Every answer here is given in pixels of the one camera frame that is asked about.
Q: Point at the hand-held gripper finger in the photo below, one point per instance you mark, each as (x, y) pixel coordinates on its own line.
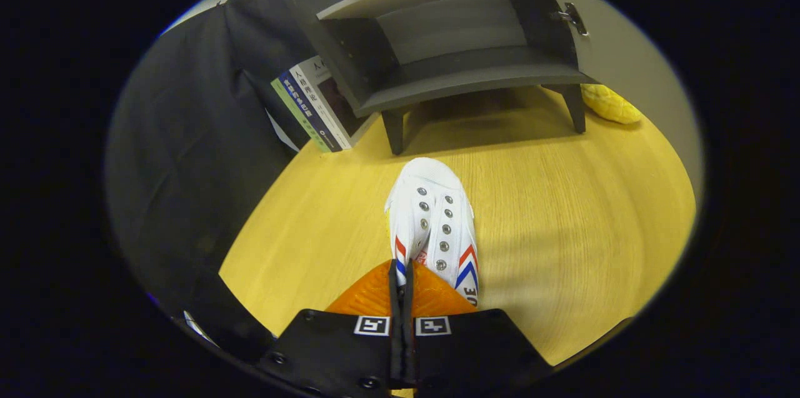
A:
(409, 348)
(396, 335)

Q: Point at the white sneaker shoe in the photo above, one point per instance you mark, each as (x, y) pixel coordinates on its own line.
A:
(431, 210)

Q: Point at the dark grey shoe cabinet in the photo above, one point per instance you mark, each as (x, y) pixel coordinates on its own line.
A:
(450, 73)

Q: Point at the dark blue spine book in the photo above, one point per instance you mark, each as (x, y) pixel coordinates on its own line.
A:
(310, 110)

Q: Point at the white grey book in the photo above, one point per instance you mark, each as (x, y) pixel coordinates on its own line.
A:
(319, 89)

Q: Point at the black backdrop cloth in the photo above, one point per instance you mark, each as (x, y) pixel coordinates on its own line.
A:
(187, 154)

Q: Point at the yellow plush toy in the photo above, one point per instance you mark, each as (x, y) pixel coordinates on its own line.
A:
(609, 105)

